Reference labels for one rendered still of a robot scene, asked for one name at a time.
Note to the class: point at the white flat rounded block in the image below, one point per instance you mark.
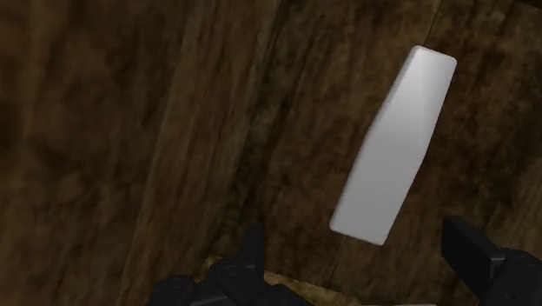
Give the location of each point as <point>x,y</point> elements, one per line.
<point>393,148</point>

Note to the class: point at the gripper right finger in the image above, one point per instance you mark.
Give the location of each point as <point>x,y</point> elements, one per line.
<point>487,262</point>

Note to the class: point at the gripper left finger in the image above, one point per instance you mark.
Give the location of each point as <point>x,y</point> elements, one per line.
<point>237,279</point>

